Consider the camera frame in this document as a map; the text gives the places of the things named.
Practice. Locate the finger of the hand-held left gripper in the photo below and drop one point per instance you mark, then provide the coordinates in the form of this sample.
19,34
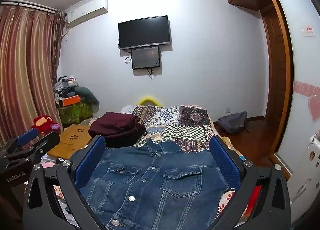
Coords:
42,145
27,137

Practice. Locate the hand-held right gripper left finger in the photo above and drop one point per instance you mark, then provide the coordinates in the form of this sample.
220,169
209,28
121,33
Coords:
90,162

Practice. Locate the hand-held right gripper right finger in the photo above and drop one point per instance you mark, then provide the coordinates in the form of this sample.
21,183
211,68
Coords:
225,162

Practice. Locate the blue denim jacket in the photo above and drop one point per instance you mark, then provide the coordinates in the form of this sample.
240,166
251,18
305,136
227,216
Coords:
150,190

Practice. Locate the pile of clothes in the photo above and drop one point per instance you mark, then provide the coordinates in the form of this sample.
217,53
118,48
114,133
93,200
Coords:
65,87

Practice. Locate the red plush toy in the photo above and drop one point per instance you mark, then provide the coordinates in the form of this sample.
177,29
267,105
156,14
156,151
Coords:
43,122

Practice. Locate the wooden lap table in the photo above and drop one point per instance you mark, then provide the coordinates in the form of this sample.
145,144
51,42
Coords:
72,140

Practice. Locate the grey backpack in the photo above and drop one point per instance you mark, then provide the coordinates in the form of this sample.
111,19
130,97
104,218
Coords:
232,122

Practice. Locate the black garment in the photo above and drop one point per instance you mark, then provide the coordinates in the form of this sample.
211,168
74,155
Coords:
130,138

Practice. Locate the maroon garment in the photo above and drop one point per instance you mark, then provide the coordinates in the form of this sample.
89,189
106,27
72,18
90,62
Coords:
115,122

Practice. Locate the orange box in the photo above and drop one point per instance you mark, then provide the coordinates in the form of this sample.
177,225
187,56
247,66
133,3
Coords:
71,101

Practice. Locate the patchwork blanket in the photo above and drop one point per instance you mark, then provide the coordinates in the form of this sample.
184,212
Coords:
185,127

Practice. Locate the dark green bag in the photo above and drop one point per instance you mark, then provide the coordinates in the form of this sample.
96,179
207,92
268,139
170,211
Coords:
87,97

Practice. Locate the striped brown curtain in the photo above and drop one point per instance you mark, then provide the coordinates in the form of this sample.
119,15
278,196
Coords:
25,70

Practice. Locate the white appliance with stickers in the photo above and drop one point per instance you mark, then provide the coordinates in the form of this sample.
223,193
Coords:
307,170

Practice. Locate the yellow cushion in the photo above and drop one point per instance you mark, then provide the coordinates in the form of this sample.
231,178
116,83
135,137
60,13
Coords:
150,100

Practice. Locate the white sliding wardrobe door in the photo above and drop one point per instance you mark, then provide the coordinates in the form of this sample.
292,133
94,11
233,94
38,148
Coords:
302,75

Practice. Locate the curtain rod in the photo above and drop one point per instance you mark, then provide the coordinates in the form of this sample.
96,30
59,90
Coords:
27,5

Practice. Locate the white air conditioner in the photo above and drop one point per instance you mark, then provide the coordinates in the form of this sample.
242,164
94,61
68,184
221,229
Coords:
87,12

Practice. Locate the pink door sticker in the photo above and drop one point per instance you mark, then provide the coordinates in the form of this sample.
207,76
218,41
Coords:
308,30

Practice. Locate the small black wall monitor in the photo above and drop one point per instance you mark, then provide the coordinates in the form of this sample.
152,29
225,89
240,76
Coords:
145,57

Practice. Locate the black wall television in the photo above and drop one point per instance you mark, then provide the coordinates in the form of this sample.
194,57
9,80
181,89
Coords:
144,32

